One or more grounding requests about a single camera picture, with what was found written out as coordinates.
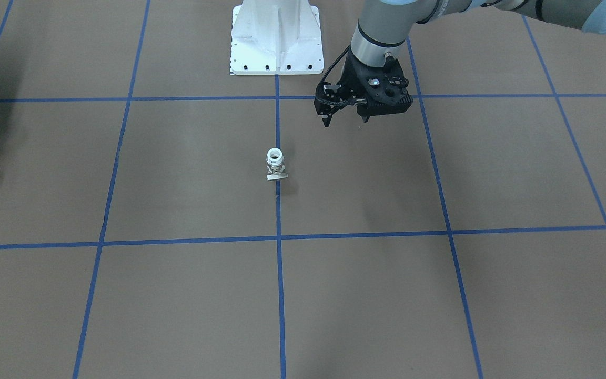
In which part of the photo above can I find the white camera column base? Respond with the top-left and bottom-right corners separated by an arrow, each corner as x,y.
229,1 -> 325,75

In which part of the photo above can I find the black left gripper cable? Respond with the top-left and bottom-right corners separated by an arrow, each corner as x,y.
316,45 -> 352,103

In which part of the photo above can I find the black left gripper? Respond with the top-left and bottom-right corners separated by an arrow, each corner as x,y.
322,51 -> 413,127

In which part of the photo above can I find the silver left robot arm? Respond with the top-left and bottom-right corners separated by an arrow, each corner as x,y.
314,1 -> 606,127

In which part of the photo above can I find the white PPR ball valve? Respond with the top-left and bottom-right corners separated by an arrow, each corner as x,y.
266,148 -> 288,182

